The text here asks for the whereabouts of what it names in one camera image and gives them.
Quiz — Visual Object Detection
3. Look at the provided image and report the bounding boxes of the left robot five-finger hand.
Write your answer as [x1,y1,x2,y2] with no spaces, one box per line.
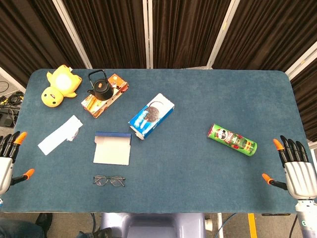
[0,131,35,196]

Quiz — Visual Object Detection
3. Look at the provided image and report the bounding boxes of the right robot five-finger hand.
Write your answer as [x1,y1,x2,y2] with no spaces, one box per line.
[262,135,317,200]

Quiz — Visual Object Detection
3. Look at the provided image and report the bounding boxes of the blue folding glasses case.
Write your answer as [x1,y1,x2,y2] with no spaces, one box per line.
[93,131,132,166]

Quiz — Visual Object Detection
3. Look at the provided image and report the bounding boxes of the wire-frame eyeglasses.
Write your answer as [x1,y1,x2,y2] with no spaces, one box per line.
[93,175,126,187]

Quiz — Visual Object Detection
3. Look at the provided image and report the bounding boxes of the grey purple robot base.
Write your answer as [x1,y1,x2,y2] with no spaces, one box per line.
[101,212,206,238]

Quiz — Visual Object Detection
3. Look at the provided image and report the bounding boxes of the black shoe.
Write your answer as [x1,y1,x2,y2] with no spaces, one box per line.
[34,213,53,233]

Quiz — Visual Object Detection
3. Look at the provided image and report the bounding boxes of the white cloth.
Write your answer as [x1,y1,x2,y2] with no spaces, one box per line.
[37,115,83,156]

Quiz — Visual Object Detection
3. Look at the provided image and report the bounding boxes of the yellow floor tape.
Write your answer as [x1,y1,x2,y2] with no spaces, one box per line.
[248,213,257,238]

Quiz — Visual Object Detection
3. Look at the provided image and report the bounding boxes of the dark brown curtain panel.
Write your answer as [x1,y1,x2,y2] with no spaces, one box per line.
[63,0,149,69]
[0,0,86,87]
[212,0,317,73]
[152,0,232,69]
[290,59,317,142]

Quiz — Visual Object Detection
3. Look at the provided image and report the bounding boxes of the green Pringles can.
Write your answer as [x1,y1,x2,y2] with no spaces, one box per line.
[207,123,258,157]

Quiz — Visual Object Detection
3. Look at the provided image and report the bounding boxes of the white table leg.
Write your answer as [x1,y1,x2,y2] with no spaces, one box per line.
[216,213,224,238]

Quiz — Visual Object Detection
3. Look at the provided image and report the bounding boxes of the blue table cloth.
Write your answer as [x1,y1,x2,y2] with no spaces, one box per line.
[0,68,317,214]

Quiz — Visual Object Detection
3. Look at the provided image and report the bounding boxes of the yellow plush duck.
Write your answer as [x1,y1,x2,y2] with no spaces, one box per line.
[41,64,83,108]

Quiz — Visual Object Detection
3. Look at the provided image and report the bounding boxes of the orange biscuit box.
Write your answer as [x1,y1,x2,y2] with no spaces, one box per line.
[81,73,129,119]

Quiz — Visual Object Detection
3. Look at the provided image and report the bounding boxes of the black kettle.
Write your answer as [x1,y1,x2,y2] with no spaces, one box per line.
[86,69,115,101]

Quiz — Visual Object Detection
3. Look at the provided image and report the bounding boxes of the blue Oreo cookie box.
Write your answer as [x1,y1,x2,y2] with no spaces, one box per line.
[128,93,175,140]

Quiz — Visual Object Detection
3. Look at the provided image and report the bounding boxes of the thin black cable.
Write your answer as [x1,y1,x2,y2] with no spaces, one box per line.
[289,214,298,238]

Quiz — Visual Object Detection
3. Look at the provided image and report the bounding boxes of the black coiled cable bundle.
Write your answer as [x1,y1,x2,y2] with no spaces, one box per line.
[8,90,25,107]

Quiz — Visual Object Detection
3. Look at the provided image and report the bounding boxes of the thin blue cable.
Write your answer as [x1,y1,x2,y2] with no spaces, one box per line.
[221,213,236,238]

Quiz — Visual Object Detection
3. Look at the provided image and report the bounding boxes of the white partition post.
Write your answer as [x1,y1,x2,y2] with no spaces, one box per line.
[52,0,93,69]
[142,0,154,69]
[284,42,317,80]
[206,0,239,69]

